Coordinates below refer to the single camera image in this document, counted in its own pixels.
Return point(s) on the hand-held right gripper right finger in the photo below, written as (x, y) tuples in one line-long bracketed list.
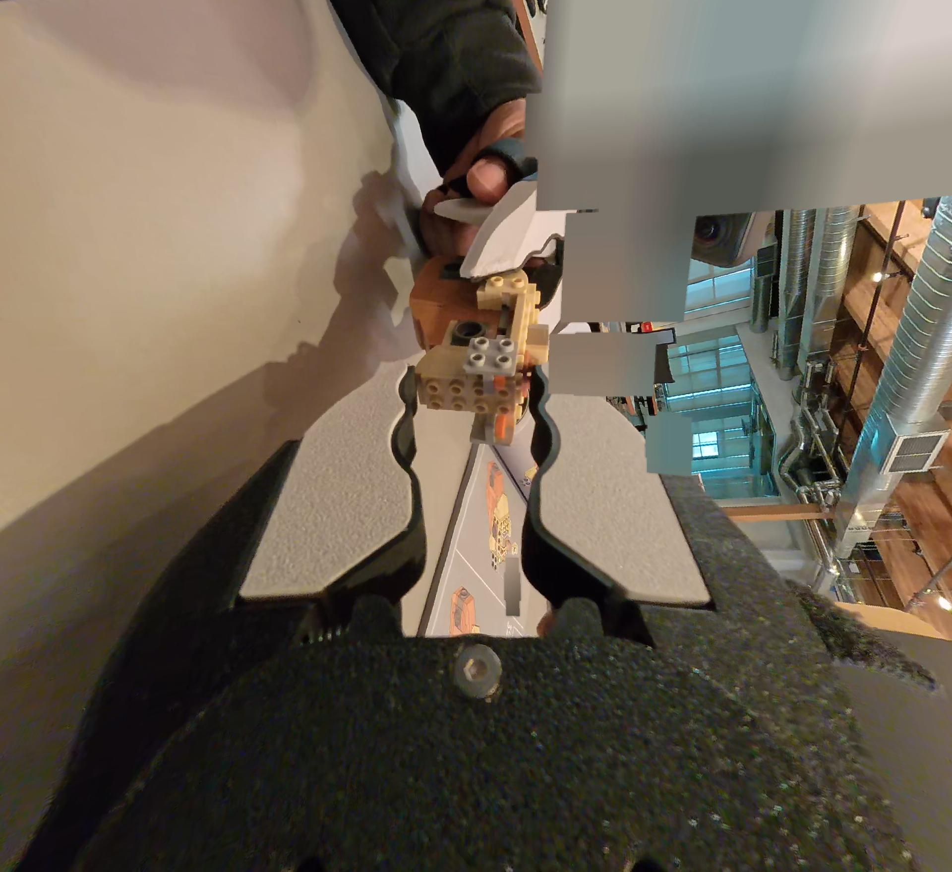
[(602, 515)]

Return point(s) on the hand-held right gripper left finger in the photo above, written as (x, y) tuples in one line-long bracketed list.
[(327, 507)]

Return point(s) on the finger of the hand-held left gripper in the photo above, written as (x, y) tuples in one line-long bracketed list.
[(506, 240)]

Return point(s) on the tan and brown brick model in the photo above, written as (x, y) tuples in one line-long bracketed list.
[(454, 359)]

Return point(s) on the grey brick instruction booklet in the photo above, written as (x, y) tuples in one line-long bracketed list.
[(468, 552)]

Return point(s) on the person's left forearm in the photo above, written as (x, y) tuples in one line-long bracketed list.
[(416, 9)]

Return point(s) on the grey desk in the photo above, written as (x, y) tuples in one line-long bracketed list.
[(149, 217)]

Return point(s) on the person's left hand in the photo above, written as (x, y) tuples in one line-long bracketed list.
[(487, 177)]

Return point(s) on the glass window panes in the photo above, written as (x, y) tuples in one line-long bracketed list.
[(714, 366)]

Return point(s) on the thin silver ventilation duct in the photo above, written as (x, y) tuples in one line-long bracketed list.
[(814, 270)]

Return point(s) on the large silver ventilation duct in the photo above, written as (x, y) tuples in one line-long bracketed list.
[(907, 366)]

